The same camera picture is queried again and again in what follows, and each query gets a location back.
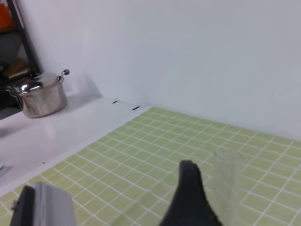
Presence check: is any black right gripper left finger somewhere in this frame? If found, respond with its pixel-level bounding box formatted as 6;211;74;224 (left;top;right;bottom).
10;181;77;226

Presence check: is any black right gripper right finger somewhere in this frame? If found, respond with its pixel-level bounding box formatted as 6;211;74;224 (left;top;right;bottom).
160;160;222;226

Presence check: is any clear glass test tube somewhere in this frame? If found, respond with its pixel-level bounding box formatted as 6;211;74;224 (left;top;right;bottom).
211;148;241;226

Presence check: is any green checkered tablecloth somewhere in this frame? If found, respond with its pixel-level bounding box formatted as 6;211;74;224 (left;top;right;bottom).
0;106;301;226

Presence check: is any stainless steel pot with lid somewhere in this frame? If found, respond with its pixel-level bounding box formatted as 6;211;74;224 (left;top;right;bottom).
6;69;70;118

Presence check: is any black shelf frame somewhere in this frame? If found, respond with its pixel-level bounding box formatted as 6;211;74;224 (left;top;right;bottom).
0;0;43;111

